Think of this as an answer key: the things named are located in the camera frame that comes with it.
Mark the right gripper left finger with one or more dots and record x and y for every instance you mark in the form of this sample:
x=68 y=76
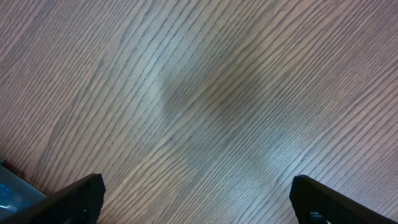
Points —
x=79 y=202

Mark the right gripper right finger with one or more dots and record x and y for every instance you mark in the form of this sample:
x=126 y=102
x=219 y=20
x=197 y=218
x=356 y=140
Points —
x=314 y=202

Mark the clear plastic storage bin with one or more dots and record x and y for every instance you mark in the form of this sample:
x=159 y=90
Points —
x=16 y=193

